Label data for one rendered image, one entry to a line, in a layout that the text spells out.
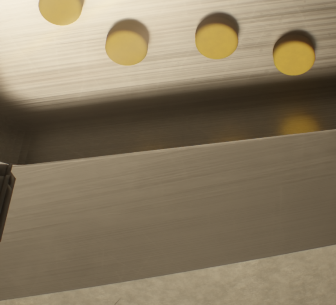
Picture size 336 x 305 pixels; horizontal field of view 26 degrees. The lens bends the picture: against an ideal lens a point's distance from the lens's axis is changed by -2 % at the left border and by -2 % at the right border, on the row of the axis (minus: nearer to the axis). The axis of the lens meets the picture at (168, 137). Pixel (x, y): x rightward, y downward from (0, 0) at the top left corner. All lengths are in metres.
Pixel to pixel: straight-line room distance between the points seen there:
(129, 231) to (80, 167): 0.03
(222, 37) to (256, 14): 0.01
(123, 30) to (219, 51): 0.03
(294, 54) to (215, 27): 0.02
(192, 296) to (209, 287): 0.05
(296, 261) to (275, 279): 0.07
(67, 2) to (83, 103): 0.04
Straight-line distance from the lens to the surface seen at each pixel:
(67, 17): 0.19
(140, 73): 0.20
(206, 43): 0.19
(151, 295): 1.60
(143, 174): 0.23
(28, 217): 0.25
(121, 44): 0.19
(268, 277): 1.56
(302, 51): 0.19
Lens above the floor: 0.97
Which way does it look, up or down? 49 degrees down
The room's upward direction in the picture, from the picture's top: 178 degrees counter-clockwise
